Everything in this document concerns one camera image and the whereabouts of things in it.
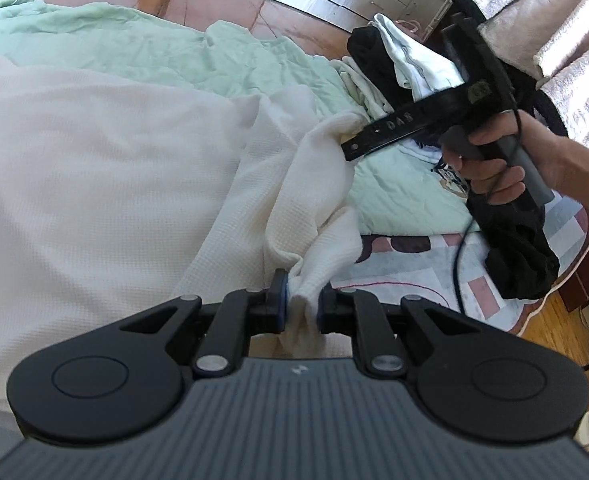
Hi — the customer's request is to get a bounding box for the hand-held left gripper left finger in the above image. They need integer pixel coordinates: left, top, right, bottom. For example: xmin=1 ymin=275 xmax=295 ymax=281
xmin=119 ymin=269 xmax=290 ymax=378

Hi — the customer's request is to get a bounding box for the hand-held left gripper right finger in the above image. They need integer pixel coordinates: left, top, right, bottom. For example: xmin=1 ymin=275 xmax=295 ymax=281
xmin=317 ymin=284 xmax=480 ymax=377

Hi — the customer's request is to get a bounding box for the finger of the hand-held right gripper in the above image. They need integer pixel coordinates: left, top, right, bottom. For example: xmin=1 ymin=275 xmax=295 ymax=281
xmin=341 ymin=119 xmax=393 ymax=162

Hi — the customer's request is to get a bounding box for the cream waffle garment green trim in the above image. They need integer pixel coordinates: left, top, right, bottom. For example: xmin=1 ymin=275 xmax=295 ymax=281
xmin=0 ymin=50 xmax=370 ymax=426

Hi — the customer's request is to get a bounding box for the person's right hand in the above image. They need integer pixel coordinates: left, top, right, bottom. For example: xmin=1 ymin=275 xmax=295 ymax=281
xmin=445 ymin=109 xmax=575 ymax=207

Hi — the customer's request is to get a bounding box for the white sweatshirt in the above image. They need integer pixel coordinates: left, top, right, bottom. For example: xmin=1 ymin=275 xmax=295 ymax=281
xmin=367 ymin=12 xmax=468 ymax=103

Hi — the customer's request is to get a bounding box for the cream folded garment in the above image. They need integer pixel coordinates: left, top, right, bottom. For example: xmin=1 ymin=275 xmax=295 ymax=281
xmin=332 ymin=55 xmax=395 ymax=121

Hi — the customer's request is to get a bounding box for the white printed t-shirt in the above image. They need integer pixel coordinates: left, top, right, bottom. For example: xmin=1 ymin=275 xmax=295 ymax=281
xmin=399 ymin=135 xmax=475 ymax=201

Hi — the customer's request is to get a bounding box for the patterned checked rug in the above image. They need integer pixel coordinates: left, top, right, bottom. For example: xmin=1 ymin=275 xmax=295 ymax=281
xmin=294 ymin=200 xmax=589 ymax=336

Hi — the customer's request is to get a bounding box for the beige towel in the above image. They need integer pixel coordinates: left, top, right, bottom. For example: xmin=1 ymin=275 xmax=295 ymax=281
xmin=462 ymin=0 xmax=589 ymax=151

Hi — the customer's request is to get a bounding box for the black crumpled garment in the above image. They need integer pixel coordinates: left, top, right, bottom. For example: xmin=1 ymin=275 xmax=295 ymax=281
xmin=467 ymin=195 xmax=560 ymax=301

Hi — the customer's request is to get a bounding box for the pale green sheet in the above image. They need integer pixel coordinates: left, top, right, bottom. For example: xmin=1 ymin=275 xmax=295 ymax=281
xmin=0 ymin=0 xmax=480 ymax=241

